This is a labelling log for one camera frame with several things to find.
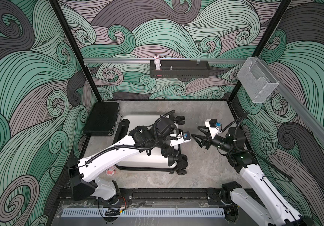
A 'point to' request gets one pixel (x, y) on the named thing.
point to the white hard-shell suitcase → (152, 159)
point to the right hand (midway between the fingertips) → (194, 132)
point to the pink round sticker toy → (110, 171)
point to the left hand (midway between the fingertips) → (176, 142)
